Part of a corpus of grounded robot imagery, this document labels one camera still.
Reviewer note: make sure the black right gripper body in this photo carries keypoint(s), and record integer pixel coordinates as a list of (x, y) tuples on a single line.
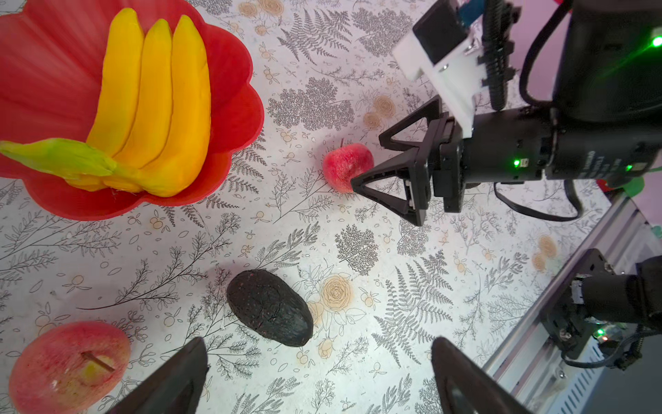
[(509, 147)]

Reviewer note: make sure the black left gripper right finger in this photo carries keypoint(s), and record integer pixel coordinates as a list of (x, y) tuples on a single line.
[(464, 387)]

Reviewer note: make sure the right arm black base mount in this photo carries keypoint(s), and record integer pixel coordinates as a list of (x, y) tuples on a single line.
[(600, 318)]

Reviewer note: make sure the small red fake apple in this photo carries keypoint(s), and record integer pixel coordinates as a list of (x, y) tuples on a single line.
[(340, 166)]

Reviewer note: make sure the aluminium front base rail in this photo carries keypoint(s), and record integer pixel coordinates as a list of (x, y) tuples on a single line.
[(528, 364)]

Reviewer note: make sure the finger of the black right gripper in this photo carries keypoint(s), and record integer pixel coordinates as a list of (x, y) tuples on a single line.
[(410, 131), (411, 170)]

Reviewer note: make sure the yellow fake banana bunch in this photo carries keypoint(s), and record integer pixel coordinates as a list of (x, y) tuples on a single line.
[(152, 127)]

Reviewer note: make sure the large red-yellow fake apple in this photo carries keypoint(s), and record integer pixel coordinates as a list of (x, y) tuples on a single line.
[(69, 368)]

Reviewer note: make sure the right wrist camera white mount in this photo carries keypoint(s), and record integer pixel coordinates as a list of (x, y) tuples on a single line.
[(462, 50)]

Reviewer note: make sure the dark fake avocado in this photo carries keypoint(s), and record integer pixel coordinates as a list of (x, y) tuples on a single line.
[(270, 307)]

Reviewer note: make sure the red flower-shaped fruit bowl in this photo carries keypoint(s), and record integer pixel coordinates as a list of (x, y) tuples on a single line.
[(51, 72)]

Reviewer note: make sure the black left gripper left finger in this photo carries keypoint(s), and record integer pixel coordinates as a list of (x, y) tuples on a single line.
[(176, 387)]

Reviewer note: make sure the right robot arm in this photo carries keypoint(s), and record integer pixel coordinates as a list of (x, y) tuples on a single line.
[(585, 105)]

